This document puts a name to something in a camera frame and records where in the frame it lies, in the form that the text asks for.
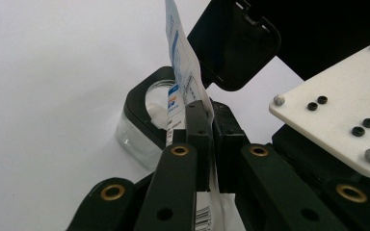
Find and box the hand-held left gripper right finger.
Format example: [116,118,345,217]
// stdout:
[211,101,350,231]

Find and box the blue and white milk pouch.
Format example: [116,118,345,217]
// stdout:
[164,0,248,231]

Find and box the glass jar with black lid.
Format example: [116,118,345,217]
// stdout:
[115,0,283,173]

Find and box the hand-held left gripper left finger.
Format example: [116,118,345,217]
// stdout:
[134,99,214,231]

